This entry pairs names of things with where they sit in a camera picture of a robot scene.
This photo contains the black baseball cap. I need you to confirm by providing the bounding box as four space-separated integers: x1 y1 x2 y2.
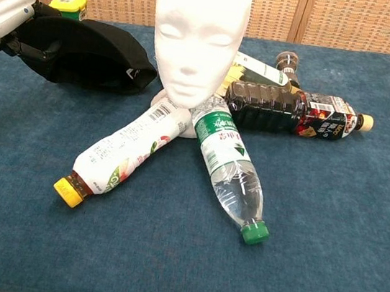
8 9 164 99

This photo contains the yellow-capped white tea bottle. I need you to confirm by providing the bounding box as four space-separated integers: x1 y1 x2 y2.
50 85 191 223

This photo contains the dark drink bottle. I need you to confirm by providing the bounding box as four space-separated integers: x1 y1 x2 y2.
220 79 377 147

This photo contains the green box yellow lid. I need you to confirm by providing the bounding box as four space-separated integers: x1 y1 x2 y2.
47 0 90 23

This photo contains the small clear dark bottle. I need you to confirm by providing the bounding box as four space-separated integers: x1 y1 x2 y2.
271 49 307 90

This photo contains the white mannequin head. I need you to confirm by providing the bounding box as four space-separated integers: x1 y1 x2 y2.
137 0 253 147

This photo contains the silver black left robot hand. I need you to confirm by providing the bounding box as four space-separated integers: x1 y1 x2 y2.
0 0 70 68

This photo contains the yellow drink bottle green label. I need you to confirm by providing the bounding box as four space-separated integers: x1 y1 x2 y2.
220 50 302 106

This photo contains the green-capped clear water bottle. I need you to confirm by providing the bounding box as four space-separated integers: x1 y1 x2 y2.
173 93 289 247

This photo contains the blue table cloth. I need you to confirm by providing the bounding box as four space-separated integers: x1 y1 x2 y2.
0 0 390 292

